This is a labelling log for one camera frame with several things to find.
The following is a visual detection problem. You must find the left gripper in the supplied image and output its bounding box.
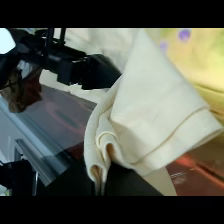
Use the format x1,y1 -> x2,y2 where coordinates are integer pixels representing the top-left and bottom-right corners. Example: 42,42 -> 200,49
55,53 -> 123,91

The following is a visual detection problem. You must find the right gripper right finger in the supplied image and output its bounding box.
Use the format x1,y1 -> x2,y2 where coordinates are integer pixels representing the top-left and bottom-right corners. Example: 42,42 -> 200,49
105,161 -> 164,197

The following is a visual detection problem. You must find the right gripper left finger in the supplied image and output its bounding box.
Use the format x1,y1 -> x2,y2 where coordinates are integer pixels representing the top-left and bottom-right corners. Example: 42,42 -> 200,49
35,155 -> 98,197

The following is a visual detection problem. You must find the cream shirt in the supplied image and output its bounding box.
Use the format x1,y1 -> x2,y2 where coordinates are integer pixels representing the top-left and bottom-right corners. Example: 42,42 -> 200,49
39,28 -> 224,197

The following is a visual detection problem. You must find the brown garment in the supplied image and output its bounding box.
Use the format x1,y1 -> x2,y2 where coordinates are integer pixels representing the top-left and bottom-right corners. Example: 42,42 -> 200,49
4,64 -> 44,114

